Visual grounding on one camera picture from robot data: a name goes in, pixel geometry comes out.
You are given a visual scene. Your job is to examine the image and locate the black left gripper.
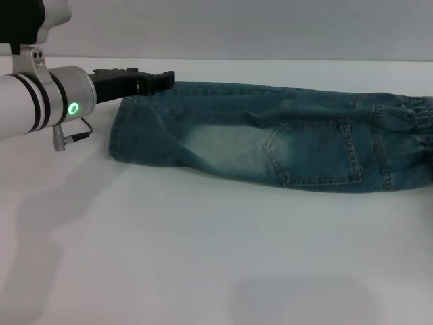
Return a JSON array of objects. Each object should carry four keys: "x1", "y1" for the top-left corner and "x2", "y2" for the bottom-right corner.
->
[{"x1": 92, "y1": 67, "x2": 175, "y2": 104}]

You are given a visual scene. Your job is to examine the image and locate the blue denim shorts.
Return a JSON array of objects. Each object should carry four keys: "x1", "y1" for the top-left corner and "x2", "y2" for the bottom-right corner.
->
[{"x1": 108, "y1": 81, "x2": 433, "y2": 194}]

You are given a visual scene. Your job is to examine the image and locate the grey wrist cable with plug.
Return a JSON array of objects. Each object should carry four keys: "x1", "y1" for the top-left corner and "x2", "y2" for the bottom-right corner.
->
[{"x1": 51, "y1": 116, "x2": 93, "y2": 152}]

